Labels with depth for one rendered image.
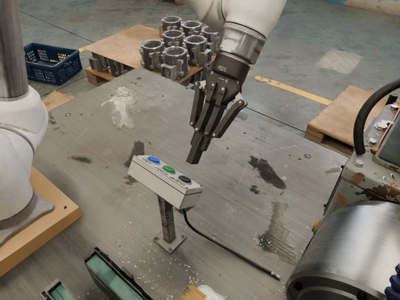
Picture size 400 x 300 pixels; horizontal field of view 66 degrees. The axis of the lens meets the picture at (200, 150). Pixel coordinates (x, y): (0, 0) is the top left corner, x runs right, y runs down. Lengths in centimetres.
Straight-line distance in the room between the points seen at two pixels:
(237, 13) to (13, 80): 60
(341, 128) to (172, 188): 202
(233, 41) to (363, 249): 42
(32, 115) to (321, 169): 95
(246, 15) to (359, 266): 46
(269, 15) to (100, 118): 93
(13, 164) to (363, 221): 78
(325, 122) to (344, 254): 208
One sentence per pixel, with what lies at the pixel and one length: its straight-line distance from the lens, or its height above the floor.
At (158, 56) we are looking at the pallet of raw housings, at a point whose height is 48.
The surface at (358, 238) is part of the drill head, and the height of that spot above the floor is 115.
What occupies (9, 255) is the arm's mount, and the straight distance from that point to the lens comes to 97.
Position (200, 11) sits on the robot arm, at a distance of 77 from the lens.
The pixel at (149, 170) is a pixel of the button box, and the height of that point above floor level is 108.
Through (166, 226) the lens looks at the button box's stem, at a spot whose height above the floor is 88.
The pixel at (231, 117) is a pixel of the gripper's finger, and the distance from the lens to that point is 63.
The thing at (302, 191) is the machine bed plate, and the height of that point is 80.
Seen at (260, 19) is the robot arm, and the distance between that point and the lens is 63.
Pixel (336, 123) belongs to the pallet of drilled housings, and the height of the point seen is 15.
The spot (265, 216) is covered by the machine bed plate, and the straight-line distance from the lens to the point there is 98.
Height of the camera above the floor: 158
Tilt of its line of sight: 42 degrees down
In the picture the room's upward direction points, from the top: straight up
